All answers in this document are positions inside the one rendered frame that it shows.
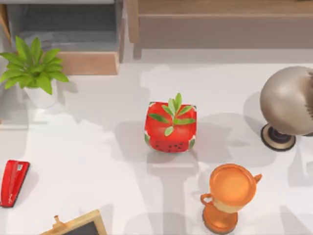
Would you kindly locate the red watermelon plant pot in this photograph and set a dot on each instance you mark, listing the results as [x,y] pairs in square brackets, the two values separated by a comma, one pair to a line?
[171,133]

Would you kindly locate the pale wooden drawer front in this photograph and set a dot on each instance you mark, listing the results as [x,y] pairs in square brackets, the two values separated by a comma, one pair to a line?
[85,63]

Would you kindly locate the orange trophy cup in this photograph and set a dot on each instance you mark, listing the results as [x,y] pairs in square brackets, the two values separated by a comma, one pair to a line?
[227,193]

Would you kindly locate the wooden shelf cabinet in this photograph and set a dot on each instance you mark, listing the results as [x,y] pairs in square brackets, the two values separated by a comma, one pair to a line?
[220,24]

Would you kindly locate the grey pierced drawer inside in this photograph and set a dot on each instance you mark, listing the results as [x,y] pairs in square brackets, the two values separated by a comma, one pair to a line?
[71,27]

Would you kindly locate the wooden framed blackboard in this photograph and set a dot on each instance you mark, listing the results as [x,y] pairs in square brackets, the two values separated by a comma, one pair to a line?
[80,224]

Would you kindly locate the green plant in white pot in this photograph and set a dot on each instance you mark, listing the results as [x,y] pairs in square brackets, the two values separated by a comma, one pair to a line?
[34,71]

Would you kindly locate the red stapler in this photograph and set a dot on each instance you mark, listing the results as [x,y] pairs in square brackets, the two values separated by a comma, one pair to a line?
[13,182]

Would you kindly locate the wooden cupboard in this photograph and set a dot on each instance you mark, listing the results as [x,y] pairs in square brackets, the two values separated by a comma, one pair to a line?
[5,23]

